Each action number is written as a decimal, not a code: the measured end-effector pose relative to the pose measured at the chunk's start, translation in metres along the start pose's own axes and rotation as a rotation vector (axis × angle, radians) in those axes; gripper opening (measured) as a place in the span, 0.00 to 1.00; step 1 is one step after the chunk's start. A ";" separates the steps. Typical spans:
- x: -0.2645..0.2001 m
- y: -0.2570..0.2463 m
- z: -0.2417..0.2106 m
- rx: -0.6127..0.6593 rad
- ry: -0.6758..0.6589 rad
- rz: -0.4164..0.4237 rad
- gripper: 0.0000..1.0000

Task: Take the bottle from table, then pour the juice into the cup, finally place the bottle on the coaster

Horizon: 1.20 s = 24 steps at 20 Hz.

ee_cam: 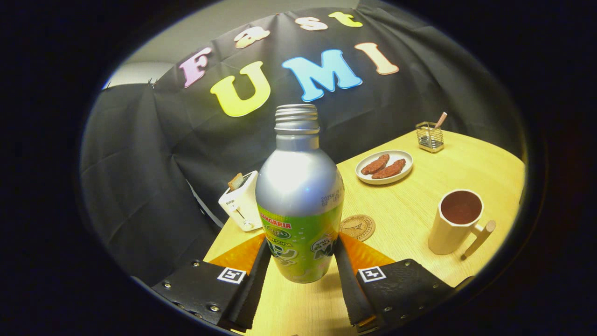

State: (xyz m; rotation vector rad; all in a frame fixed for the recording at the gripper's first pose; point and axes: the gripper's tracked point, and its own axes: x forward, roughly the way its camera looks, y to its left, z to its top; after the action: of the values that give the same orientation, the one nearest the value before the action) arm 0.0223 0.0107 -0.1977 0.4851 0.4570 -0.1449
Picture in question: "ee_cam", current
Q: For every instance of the silver green juice bottle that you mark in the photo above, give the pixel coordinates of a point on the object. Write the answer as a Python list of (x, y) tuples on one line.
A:
[(298, 186)]

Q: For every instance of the brown sausage piece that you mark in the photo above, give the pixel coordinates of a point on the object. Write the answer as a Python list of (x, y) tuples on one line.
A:
[(389, 169), (374, 164)]

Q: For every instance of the white toaster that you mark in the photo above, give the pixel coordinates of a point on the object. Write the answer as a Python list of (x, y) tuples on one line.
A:
[(245, 205)]

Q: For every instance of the white plate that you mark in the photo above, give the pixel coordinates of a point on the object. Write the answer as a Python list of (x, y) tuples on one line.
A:
[(397, 178)]

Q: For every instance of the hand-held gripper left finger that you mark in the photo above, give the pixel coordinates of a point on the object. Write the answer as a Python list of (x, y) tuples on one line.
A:
[(252, 289)]

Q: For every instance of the wooden table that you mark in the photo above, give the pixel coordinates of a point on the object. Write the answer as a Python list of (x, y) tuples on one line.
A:
[(396, 210)]

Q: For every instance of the round wooden coaster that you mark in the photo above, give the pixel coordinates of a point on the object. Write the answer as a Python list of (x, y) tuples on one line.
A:
[(359, 227)]

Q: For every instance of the pink straw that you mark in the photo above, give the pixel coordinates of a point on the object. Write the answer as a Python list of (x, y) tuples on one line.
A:
[(440, 120)]

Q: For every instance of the toast slice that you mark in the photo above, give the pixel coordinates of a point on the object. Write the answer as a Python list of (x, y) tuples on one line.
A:
[(235, 182)]

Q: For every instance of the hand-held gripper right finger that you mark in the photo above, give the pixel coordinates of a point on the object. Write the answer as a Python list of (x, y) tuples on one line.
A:
[(350, 289)]

